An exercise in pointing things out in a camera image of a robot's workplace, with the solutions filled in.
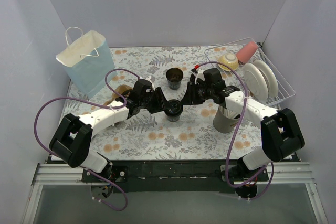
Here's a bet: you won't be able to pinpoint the black coffee cup lid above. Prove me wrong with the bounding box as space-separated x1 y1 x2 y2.
164 99 183 116

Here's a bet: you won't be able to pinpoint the black coffee cup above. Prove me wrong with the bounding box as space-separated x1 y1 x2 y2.
165 113 181 122
166 68 183 90

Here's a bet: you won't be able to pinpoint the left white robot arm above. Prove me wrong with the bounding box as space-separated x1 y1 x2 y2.
49 79 170 182

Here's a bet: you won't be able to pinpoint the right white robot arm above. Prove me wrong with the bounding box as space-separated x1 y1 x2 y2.
181 67 305 181

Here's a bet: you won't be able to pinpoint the brown cardboard cup sleeves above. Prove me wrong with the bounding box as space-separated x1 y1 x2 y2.
103 84 133 106

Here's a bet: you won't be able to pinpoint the floral tablecloth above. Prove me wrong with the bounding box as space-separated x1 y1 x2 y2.
54 46 293 161

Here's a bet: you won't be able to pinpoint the yellow patterned bowl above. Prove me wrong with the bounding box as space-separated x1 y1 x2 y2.
218 52 239 72

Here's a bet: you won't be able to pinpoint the grey cup with straws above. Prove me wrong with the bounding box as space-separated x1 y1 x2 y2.
213 106 240 133

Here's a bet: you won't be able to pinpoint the front white plate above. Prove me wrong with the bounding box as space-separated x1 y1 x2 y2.
243 63 268 101

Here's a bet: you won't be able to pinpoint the white plate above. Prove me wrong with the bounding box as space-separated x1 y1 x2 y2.
253 60 279 98
243 63 268 101

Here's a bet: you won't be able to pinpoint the pink plastic cup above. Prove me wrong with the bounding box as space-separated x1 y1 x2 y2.
236 41 258 63

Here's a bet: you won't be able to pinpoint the back white plate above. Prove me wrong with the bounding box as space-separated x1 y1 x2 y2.
253 60 279 98

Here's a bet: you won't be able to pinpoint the light blue paper bag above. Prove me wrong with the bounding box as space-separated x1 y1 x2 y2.
56 27 115 99

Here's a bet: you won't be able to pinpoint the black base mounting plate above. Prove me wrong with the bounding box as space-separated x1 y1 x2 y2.
81 158 268 195

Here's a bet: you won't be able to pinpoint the white wire dish rack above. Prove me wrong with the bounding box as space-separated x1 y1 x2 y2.
205 37 295 106

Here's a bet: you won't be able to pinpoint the aluminium frame rail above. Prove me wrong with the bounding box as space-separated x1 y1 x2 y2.
21 162 328 223

